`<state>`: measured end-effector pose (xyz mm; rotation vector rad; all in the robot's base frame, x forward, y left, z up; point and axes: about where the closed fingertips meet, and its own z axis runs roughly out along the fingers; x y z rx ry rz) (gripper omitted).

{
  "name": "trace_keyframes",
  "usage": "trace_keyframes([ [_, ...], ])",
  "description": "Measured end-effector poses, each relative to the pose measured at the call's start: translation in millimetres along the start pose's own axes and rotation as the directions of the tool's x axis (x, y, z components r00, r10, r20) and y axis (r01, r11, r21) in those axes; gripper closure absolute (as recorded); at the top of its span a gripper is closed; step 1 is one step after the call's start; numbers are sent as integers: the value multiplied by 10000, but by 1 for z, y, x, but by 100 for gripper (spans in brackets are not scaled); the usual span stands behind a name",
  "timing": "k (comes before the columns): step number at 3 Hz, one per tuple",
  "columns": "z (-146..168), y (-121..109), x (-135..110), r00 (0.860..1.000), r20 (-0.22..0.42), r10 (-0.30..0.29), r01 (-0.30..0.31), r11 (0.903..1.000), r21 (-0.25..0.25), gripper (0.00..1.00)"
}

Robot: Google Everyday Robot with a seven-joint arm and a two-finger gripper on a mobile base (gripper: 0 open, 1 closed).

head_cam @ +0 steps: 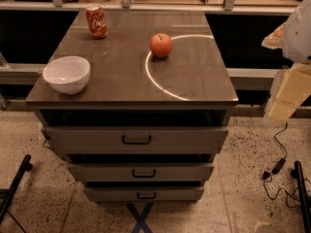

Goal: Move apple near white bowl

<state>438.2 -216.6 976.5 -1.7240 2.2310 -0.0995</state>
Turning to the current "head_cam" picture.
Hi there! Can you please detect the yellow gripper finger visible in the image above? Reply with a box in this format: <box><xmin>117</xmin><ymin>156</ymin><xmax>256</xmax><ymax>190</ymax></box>
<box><xmin>266</xmin><ymin>63</ymin><xmax>311</xmax><ymax>122</ymax></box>
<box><xmin>261</xmin><ymin>23</ymin><xmax>286</xmax><ymax>50</ymax></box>

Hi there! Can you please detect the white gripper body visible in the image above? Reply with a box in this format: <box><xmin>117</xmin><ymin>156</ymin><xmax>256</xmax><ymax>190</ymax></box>
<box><xmin>282</xmin><ymin>0</ymin><xmax>311</xmax><ymax>64</ymax></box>

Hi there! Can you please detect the red apple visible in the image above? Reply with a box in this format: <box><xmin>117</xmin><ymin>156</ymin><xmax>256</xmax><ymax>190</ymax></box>
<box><xmin>150</xmin><ymin>33</ymin><xmax>173</xmax><ymax>58</ymax></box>

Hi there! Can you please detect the white bowl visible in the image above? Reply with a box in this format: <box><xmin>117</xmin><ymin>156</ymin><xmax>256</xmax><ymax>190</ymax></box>
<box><xmin>43</xmin><ymin>56</ymin><xmax>90</xmax><ymax>94</ymax></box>

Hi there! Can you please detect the black stand leg right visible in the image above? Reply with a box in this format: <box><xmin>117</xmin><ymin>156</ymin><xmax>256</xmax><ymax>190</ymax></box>
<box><xmin>291</xmin><ymin>161</ymin><xmax>311</xmax><ymax>233</ymax></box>

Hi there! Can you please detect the black stand leg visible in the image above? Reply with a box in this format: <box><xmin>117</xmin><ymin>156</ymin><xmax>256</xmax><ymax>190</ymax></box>
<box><xmin>0</xmin><ymin>154</ymin><xmax>33</xmax><ymax>223</ymax></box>
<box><xmin>291</xmin><ymin>161</ymin><xmax>311</xmax><ymax>233</ymax></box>

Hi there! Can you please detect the red soda can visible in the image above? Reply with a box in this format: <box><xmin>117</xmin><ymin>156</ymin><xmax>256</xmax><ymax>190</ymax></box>
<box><xmin>86</xmin><ymin>4</ymin><xmax>107</xmax><ymax>39</ymax></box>

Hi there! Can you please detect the blue tape cross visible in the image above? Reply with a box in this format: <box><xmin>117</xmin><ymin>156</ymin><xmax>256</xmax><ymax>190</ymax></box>
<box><xmin>126</xmin><ymin>203</ymin><xmax>154</xmax><ymax>233</ymax></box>

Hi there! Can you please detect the black stand leg left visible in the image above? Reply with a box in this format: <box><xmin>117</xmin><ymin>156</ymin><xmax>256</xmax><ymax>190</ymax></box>
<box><xmin>0</xmin><ymin>154</ymin><xmax>33</xmax><ymax>223</ymax></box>

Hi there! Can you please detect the black power cable with adapter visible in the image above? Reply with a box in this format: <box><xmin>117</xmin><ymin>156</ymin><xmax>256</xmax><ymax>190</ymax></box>
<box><xmin>261</xmin><ymin>121</ymin><xmax>311</xmax><ymax>210</ymax></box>

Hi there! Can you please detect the bottom drawer with handle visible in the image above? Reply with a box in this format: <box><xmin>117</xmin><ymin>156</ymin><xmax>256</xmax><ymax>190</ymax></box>
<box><xmin>85</xmin><ymin>186</ymin><xmax>204</xmax><ymax>202</ymax></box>

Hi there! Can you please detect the drawer with handle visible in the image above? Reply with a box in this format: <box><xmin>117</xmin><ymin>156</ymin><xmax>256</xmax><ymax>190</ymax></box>
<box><xmin>68</xmin><ymin>163</ymin><xmax>214</xmax><ymax>182</ymax></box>
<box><xmin>42</xmin><ymin>126</ymin><xmax>228</xmax><ymax>154</ymax></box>
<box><xmin>85</xmin><ymin>186</ymin><xmax>204</xmax><ymax>202</ymax></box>

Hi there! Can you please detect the middle drawer with handle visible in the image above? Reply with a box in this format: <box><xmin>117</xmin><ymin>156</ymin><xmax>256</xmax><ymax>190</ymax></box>
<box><xmin>68</xmin><ymin>163</ymin><xmax>214</xmax><ymax>182</ymax></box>

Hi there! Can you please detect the top drawer with handle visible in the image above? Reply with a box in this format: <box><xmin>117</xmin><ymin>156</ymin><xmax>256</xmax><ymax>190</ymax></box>
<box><xmin>42</xmin><ymin>126</ymin><xmax>228</xmax><ymax>154</ymax></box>

